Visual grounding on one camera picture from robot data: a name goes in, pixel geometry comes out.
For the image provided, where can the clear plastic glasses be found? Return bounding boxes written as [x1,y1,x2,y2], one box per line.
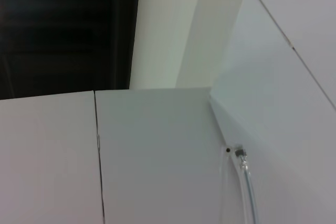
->
[219,143,260,224]

